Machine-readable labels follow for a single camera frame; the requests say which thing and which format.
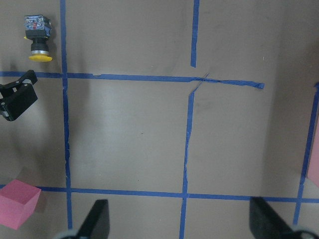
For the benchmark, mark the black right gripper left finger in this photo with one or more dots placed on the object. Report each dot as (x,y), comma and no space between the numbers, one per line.
(97,223)

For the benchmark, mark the pink cube centre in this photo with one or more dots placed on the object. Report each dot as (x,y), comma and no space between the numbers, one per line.
(17,203)

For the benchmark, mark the yellow push button switch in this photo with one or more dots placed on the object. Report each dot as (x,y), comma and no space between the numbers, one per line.
(38,30)

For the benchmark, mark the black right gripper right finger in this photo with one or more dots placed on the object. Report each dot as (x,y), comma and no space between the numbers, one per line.
(265,223)

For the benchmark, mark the pink plastic bin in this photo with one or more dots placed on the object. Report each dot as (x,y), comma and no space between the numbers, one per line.
(313,168)

